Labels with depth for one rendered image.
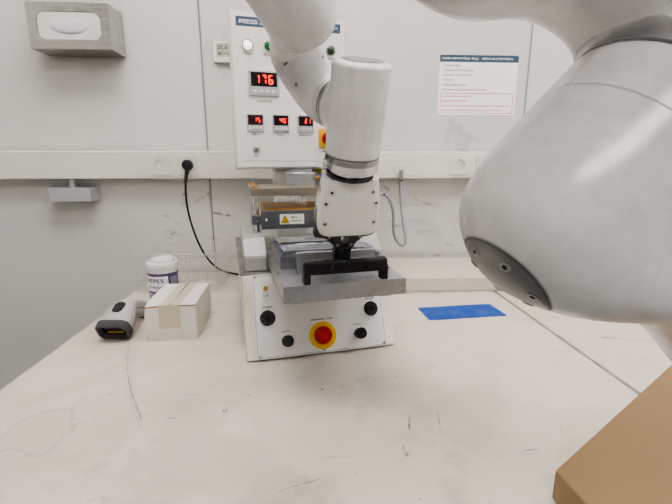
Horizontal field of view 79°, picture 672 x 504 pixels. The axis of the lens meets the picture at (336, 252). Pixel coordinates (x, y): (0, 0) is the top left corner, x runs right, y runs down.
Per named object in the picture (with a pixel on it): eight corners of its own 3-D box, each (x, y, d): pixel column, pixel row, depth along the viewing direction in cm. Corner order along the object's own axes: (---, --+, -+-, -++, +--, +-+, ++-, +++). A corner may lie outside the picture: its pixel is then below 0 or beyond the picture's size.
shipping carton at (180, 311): (169, 313, 116) (166, 283, 114) (215, 312, 117) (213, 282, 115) (142, 341, 98) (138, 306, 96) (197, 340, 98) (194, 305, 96)
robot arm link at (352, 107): (311, 145, 64) (345, 165, 57) (317, 52, 57) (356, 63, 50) (354, 140, 68) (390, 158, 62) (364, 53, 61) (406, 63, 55)
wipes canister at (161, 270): (156, 301, 126) (151, 254, 123) (185, 300, 126) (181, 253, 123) (145, 311, 117) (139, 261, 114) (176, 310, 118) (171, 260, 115)
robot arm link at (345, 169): (329, 162, 58) (327, 182, 59) (387, 162, 60) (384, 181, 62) (317, 144, 65) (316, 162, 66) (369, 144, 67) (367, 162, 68)
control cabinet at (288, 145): (238, 237, 134) (226, 23, 120) (335, 232, 142) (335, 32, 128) (239, 246, 118) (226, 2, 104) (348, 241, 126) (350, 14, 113)
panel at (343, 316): (256, 360, 87) (250, 275, 91) (387, 345, 95) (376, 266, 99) (256, 360, 86) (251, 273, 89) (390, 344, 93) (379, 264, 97)
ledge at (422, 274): (378, 269, 163) (379, 258, 162) (580, 266, 168) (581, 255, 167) (393, 292, 134) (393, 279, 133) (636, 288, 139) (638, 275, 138)
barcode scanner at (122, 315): (130, 313, 116) (127, 286, 114) (159, 312, 116) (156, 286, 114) (93, 344, 96) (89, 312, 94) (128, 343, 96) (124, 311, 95)
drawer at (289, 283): (267, 266, 96) (265, 233, 94) (356, 260, 101) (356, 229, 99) (283, 309, 68) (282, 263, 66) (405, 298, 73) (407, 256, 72)
